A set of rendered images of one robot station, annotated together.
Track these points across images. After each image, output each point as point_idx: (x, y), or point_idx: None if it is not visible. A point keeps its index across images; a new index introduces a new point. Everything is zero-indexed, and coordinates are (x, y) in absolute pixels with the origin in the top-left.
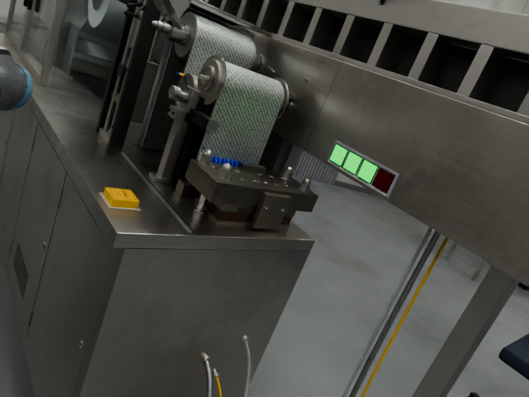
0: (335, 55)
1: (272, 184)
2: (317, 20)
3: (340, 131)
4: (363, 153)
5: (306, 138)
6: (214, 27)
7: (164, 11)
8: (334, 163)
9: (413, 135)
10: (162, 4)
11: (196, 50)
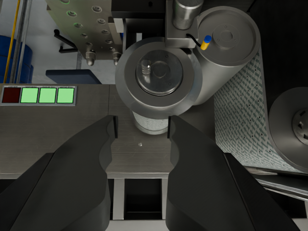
0: (117, 176)
1: (80, 30)
2: (162, 206)
3: (75, 114)
4: (42, 107)
5: (112, 95)
6: (261, 161)
7: (175, 153)
8: (65, 87)
9: (0, 136)
10: (75, 193)
11: (258, 111)
